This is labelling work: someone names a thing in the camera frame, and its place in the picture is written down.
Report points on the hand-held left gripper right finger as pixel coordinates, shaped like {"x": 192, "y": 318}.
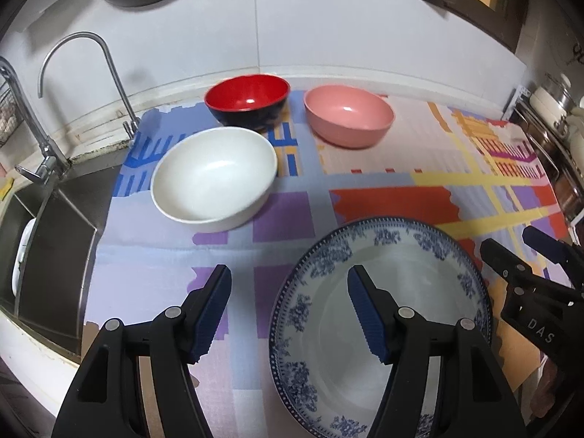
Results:
{"x": 369, "y": 315}

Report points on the black scissors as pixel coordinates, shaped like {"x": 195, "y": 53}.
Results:
{"x": 578, "y": 52}

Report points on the red and black bowl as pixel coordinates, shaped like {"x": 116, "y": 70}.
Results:
{"x": 246, "y": 96}

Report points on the thin gooseneck faucet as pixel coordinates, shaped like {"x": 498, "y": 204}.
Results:
{"x": 112, "y": 68}

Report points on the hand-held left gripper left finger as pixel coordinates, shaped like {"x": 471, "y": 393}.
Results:
{"x": 212, "y": 315}

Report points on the stainless steel pot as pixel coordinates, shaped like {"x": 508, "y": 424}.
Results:
{"x": 538, "y": 127}
{"x": 570, "y": 194}

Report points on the yellow sponge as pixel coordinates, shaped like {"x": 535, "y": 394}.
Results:
{"x": 5, "y": 189}

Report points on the chrome kitchen faucet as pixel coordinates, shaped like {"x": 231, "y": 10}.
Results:
{"x": 36, "y": 137}

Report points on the large blue floral plate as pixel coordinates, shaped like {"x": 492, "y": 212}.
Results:
{"x": 424, "y": 283}

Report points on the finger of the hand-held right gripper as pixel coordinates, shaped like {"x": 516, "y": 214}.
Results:
{"x": 502, "y": 258}
{"x": 545, "y": 244}

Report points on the stainless steel sink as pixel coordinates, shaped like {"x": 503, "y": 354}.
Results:
{"x": 59, "y": 246}

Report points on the small cream pot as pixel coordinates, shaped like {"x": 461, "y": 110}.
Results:
{"x": 550, "y": 98}

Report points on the dark brown window frame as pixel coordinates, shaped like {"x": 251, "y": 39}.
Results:
{"x": 479, "y": 0}

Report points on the colourful patchwork mat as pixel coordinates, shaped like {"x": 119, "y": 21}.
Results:
{"x": 159, "y": 255}

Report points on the white bowl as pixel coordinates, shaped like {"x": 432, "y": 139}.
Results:
{"x": 214, "y": 178}

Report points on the person's right hand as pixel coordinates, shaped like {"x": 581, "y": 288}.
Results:
{"x": 550, "y": 388}

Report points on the pink bowl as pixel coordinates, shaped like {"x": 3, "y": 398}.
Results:
{"x": 349, "y": 112}

